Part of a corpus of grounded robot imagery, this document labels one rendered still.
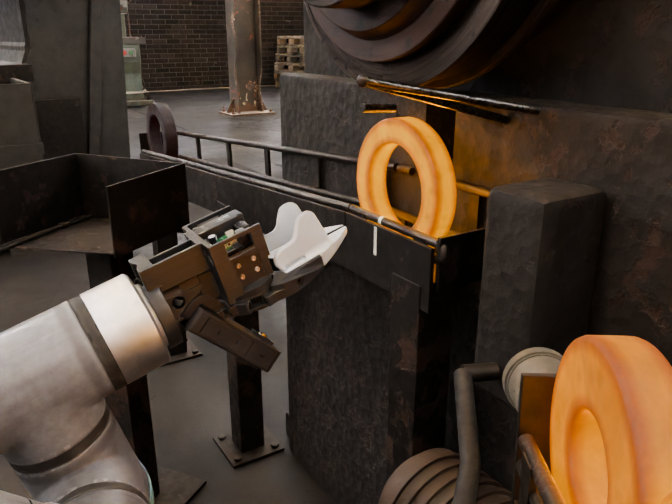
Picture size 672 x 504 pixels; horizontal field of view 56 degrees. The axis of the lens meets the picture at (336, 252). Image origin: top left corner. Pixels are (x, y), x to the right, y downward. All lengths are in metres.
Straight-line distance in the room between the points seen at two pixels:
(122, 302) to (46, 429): 0.12
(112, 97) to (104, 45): 0.27
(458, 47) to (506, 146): 0.15
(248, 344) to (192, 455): 1.00
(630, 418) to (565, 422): 0.10
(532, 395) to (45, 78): 3.27
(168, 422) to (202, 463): 0.20
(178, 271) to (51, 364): 0.13
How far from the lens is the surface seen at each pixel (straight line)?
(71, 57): 3.60
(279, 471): 1.53
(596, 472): 0.46
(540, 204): 0.63
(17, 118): 3.06
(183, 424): 1.72
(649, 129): 0.68
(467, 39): 0.70
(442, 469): 0.68
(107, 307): 0.56
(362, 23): 0.78
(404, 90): 0.70
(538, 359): 0.56
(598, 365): 0.39
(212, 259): 0.56
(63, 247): 1.18
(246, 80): 7.85
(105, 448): 0.61
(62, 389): 0.56
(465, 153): 0.85
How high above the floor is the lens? 0.95
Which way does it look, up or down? 19 degrees down
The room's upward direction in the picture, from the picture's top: straight up
